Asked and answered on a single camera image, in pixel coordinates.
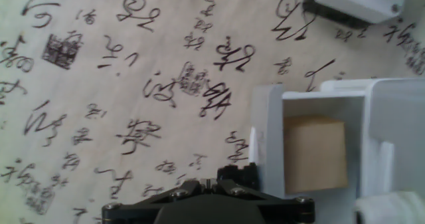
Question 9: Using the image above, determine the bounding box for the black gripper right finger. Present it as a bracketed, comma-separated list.
[212, 179, 315, 224]

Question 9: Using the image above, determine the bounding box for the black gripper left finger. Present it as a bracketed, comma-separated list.
[102, 179, 209, 224]

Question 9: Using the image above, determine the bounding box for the wooden block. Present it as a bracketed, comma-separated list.
[284, 114, 349, 195]

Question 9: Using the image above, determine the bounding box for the white drawer with black knob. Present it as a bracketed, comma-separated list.
[248, 84, 369, 224]

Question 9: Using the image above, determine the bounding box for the beige calligraphy print cloth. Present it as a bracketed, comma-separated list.
[0, 0, 425, 224]

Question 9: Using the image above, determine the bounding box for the grey box red push button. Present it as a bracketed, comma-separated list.
[301, 0, 412, 31]

